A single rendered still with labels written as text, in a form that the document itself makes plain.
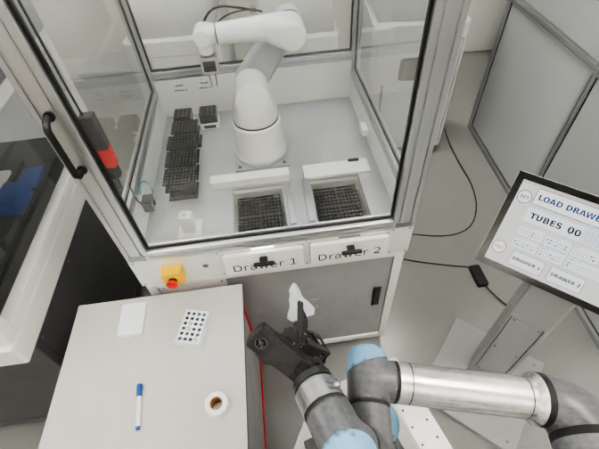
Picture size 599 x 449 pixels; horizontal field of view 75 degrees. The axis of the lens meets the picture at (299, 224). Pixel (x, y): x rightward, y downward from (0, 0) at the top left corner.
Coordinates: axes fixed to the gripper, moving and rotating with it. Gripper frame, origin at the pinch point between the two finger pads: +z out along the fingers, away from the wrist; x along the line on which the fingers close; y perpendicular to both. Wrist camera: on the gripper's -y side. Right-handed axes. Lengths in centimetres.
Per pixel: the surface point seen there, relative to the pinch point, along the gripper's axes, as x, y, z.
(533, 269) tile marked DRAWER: 45, 75, 4
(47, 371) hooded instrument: -97, -5, 74
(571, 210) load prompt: 65, 69, 5
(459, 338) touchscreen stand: 5, 153, 48
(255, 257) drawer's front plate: -10, 24, 54
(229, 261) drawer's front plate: -17, 18, 56
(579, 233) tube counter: 61, 73, 0
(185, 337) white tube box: -43, 16, 45
